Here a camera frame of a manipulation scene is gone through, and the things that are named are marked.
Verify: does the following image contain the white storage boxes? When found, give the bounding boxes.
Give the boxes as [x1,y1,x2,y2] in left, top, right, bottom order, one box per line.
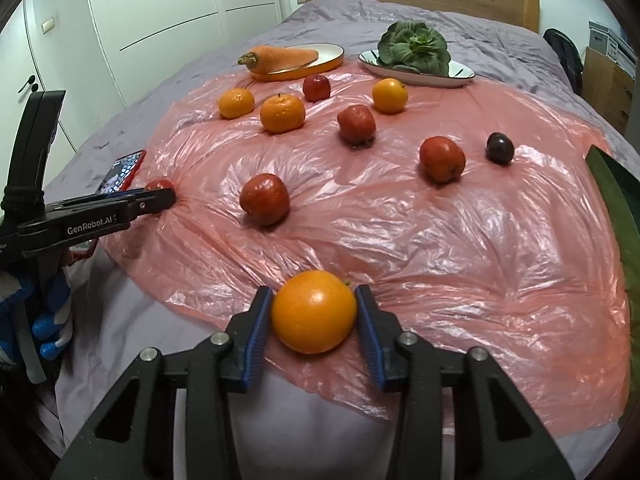
[589,22,637,62]

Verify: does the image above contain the white wardrobe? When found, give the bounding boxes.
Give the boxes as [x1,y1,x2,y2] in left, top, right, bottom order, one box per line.
[1,0,281,181]

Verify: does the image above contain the dark purple plum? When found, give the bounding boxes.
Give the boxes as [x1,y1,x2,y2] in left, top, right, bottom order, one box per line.
[485,132,515,166]

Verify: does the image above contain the orange carrot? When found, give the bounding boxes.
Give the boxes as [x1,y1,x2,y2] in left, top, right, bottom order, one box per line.
[236,46,319,75]

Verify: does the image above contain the wooden nightstand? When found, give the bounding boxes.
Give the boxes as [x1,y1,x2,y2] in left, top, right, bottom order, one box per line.
[582,48,634,136]

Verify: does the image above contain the red smartphone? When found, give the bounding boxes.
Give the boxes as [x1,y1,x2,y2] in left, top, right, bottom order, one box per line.
[70,150,146,262]

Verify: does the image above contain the left blue gloved hand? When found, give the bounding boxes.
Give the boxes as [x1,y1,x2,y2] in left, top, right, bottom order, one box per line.
[1,268,73,370]

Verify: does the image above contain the mandarin orange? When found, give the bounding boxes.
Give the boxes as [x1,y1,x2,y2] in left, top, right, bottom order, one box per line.
[260,93,306,134]

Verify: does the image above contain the orange rimmed white plate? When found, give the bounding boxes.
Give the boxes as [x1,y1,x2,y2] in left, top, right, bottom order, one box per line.
[238,44,345,81]

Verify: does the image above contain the green rectangular tray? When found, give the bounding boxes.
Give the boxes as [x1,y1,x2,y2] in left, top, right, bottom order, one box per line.
[584,144,640,302]

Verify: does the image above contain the black backpack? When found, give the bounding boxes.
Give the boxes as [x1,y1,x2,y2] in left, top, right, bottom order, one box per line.
[542,28,584,96]

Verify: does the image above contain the white patterned plate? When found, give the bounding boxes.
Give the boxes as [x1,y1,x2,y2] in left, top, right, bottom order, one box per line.
[357,48,478,89]

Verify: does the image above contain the pink plastic sheet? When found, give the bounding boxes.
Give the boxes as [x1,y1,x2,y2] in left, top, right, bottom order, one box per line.
[103,64,630,436]

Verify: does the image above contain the green leafy cabbage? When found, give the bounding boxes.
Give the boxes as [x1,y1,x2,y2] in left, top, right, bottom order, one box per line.
[378,22,451,77]

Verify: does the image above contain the small back red apple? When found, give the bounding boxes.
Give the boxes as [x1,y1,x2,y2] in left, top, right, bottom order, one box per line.
[303,74,332,102]

